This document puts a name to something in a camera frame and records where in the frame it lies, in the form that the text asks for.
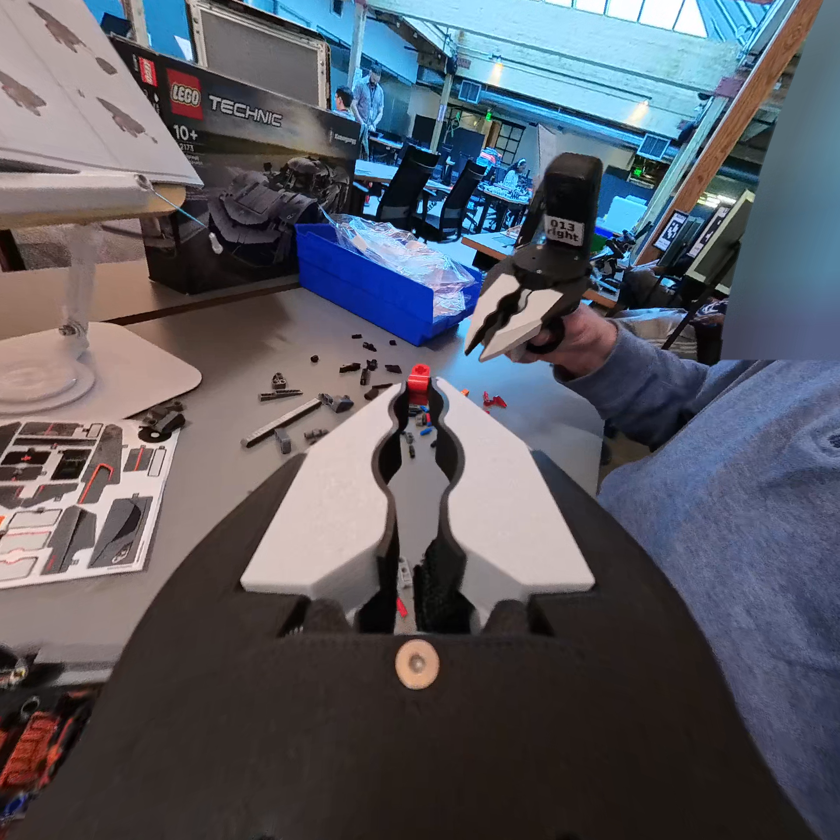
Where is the person's right hand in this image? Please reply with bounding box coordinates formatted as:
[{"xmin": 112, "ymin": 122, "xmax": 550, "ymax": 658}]
[{"xmin": 508, "ymin": 305, "xmax": 621, "ymax": 382}]

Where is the sticker sheet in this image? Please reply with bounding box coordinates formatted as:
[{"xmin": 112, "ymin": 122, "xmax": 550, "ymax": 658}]
[{"xmin": 0, "ymin": 420, "xmax": 181, "ymax": 590}]

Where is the person's right forearm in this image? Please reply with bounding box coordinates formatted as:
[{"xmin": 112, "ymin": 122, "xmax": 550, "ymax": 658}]
[{"xmin": 554, "ymin": 322, "xmax": 742, "ymax": 454}]

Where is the lego car chassis model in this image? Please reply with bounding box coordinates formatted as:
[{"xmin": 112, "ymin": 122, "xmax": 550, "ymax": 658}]
[{"xmin": 0, "ymin": 646, "xmax": 99, "ymax": 828}]

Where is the pile of loose lego pieces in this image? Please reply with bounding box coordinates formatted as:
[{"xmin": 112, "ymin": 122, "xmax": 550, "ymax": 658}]
[{"xmin": 308, "ymin": 333, "xmax": 473, "ymax": 460}]

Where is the instruction booklet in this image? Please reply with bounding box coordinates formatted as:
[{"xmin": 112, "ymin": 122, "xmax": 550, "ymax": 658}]
[{"xmin": 0, "ymin": 0, "xmax": 204, "ymax": 191}]

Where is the wooden roof beam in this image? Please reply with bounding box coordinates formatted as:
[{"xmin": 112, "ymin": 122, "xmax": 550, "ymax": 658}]
[{"xmin": 633, "ymin": 0, "xmax": 824, "ymax": 263}]

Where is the clear plastic bag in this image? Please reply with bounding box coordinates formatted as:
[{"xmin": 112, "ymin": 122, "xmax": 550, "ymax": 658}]
[{"xmin": 331, "ymin": 213, "xmax": 483, "ymax": 322}]

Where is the black lego set box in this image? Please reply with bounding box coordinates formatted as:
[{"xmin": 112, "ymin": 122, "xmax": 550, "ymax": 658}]
[{"xmin": 108, "ymin": 33, "xmax": 363, "ymax": 296}]

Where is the dark grey lego connector assembly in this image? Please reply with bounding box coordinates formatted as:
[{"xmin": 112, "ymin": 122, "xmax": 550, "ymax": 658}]
[{"xmin": 140, "ymin": 399, "xmax": 186, "ymax": 442}]

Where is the blue plastic bin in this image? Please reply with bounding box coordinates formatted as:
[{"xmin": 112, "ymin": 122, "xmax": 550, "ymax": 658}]
[{"xmin": 295, "ymin": 223, "xmax": 483, "ymax": 347}]

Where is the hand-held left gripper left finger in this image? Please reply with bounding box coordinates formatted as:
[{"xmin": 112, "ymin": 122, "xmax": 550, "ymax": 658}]
[{"xmin": 241, "ymin": 382, "xmax": 406, "ymax": 632}]

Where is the black office chair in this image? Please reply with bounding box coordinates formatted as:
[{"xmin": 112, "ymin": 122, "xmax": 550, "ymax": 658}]
[
  {"xmin": 377, "ymin": 144, "xmax": 441, "ymax": 238},
  {"xmin": 420, "ymin": 157, "xmax": 488, "ymax": 245}
]

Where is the long dark grey lego beam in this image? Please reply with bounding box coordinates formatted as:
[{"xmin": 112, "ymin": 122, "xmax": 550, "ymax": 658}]
[{"xmin": 239, "ymin": 397, "xmax": 324, "ymax": 449}]

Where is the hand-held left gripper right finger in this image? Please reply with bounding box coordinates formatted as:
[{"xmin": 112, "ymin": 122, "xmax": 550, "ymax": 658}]
[{"xmin": 430, "ymin": 378, "xmax": 596, "ymax": 632}]

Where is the white book stand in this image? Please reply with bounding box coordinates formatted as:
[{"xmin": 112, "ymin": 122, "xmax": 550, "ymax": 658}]
[{"xmin": 0, "ymin": 167, "xmax": 203, "ymax": 416}]

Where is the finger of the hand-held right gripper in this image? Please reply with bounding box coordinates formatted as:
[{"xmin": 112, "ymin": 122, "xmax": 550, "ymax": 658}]
[
  {"xmin": 478, "ymin": 289, "xmax": 567, "ymax": 363},
  {"xmin": 465, "ymin": 272, "xmax": 529, "ymax": 357}
]

